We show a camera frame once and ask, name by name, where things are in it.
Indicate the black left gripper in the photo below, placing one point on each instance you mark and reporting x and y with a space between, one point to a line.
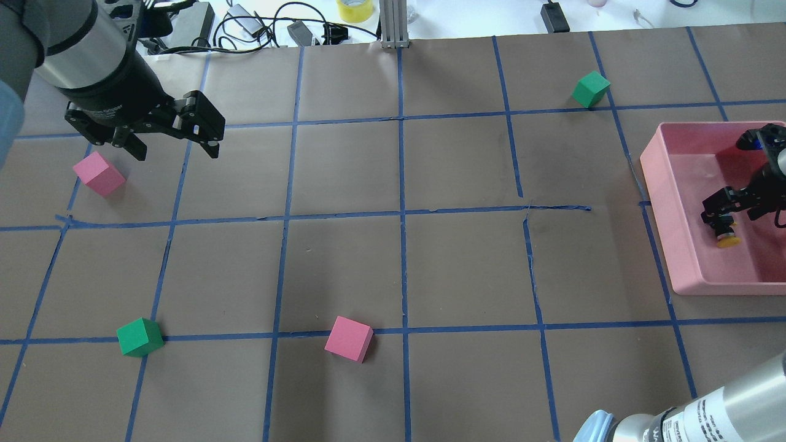
115 91

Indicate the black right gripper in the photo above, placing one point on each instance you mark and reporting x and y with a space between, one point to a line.
763 183

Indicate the yellow push button switch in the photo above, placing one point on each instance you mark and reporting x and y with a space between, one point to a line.
723 227

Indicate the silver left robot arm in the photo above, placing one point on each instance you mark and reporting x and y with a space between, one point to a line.
87 51

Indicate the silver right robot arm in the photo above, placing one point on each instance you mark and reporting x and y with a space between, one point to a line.
706 411

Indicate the pink plastic tray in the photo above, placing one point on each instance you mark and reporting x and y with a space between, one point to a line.
717 139

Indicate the pink foam cube far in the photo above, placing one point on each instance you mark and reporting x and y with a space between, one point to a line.
99 174

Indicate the pink foam cube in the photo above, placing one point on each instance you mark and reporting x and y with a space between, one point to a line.
349 339
99 174

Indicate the black power adapter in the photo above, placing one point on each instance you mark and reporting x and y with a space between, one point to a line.
192 26

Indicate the green foam cube near tray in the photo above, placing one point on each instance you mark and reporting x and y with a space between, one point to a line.
590 89

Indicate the green foam cube near base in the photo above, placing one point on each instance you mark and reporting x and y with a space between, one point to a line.
139 337

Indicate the yellow tape roll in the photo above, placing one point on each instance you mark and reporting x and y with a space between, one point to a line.
355 11

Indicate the pink foam cube centre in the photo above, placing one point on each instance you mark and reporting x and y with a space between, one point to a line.
349 339

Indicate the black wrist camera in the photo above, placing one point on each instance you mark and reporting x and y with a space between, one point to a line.
770 138

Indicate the aluminium frame post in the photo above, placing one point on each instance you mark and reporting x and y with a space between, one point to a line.
394 24

